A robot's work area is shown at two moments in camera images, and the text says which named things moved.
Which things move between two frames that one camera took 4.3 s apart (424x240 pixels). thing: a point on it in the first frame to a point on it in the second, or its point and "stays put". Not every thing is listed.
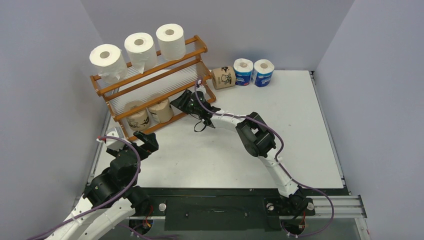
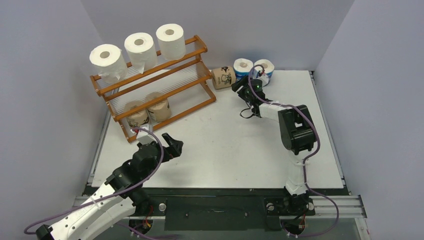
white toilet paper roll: x=172 y=40 stays put
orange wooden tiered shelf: x=169 y=89 stays put
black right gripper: x=191 y=104 to x=243 y=85
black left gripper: x=150 y=145 to x=174 y=149
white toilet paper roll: x=141 y=49 stays put
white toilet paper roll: x=109 y=61 stays put
